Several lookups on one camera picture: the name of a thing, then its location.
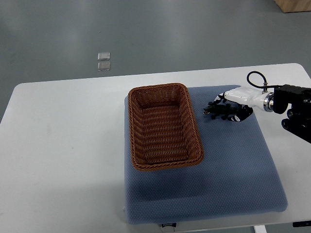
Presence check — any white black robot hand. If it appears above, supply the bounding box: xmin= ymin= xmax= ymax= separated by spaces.
xmin=213 ymin=87 xmax=274 ymax=122

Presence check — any dark toy crocodile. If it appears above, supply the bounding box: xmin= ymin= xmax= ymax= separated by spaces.
xmin=203 ymin=102 xmax=242 ymax=120

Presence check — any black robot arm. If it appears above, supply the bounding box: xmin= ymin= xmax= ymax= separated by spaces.
xmin=273 ymin=84 xmax=311 ymax=142

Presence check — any brown wicker basket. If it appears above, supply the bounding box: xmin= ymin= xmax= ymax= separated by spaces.
xmin=128 ymin=83 xmax=204 ymax=171

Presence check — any blue-grey foam mat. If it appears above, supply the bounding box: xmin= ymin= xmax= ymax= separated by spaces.
xmin=124 ymin=85 xmax=288 ymax=224

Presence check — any wooden box corner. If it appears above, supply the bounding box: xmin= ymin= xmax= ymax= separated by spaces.
xmin=274 ymin=0 xmax=311 ymax=13

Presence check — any black table control panel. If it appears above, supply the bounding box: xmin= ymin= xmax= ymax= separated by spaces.
xmin=293 ymin=220 xmax=311 ymax=228

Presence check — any upper metal floor plate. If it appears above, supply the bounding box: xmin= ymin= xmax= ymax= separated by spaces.
xmin=98 ymin=52 xmax=110 ymax=61

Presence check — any black cable loop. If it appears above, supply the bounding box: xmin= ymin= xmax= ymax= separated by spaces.
xmin=246 ymin=71 xmax=284 ymax=94

